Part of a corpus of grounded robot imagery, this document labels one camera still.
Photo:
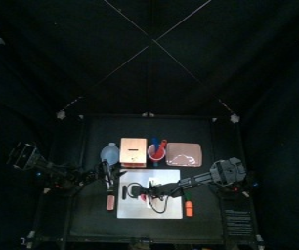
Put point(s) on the wooden drawer box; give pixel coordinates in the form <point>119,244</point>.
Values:
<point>133,151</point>

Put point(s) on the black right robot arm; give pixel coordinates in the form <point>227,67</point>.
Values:
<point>216,175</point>

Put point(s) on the clear plastic bottle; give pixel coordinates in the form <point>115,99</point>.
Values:
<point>108,153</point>

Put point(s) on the red plastic utensil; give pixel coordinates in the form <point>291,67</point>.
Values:
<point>161,146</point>

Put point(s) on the white text label sticker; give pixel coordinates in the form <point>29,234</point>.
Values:
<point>237,223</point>

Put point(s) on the white rectangular cutting board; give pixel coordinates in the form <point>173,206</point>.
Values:
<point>164,177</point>

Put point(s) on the blue plastic utensil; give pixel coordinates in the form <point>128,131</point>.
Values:
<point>155,144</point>

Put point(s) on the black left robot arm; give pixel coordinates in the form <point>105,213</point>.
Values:
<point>47,166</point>

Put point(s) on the red dough piece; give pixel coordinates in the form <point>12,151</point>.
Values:
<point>147,197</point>

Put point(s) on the pink square bowl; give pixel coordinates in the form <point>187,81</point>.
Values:
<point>184,154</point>

